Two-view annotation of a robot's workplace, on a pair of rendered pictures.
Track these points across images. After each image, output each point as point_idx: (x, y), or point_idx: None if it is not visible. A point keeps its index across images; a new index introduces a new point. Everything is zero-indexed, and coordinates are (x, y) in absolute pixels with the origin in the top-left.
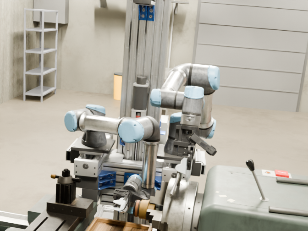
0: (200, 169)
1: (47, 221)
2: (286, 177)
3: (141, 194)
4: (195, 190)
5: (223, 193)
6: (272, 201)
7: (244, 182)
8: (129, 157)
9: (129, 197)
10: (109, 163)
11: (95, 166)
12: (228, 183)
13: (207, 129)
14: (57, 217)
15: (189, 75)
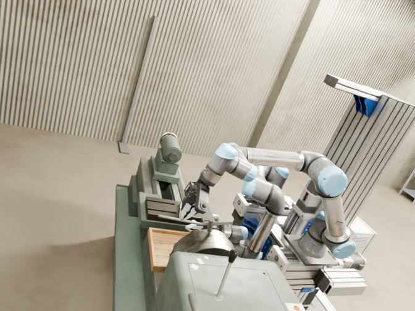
0: (326, 287)
1: (169, 205)
2: None
3: (240, 247)
4: (208, 247)
5: (206, 261)
6: (218, 305)
7: (248, 282)
8: (284, 227)
9: (206, 228)
10: (261, 217)
11: (243, 207)
12: (234, 268)
13: (331, 243)
14: (177, 208)
15: (309, 165)
